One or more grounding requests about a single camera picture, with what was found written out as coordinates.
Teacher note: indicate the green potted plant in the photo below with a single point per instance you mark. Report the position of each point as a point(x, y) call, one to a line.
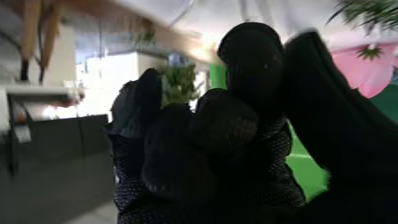
point(177, 85)

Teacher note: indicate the green sprig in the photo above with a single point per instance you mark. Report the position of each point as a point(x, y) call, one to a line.
point(369, 13)

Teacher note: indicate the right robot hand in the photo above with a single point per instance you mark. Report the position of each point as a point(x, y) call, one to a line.
point(236, 150)

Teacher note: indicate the pink flower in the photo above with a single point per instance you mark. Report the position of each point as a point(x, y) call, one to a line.
point(366, 75)

